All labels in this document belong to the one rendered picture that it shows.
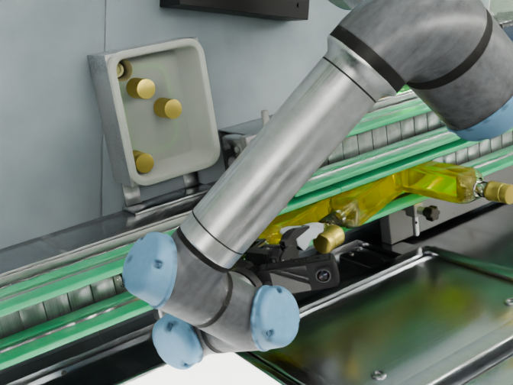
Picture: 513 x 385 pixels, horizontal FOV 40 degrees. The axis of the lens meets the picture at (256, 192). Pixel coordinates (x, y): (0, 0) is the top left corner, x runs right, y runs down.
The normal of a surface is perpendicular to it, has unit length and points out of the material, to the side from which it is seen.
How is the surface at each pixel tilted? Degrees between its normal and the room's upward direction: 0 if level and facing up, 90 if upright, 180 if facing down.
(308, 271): 40
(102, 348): 1
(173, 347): 70
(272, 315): 25
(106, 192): 0
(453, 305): 90
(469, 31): 7
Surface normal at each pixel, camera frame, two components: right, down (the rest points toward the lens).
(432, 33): 0.19, 0.26
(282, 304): 0.72, -0.20
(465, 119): -0.30, 0.88
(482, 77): 0.33, 0.52
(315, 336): -0.15, -0.95
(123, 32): 0.55, 0.16
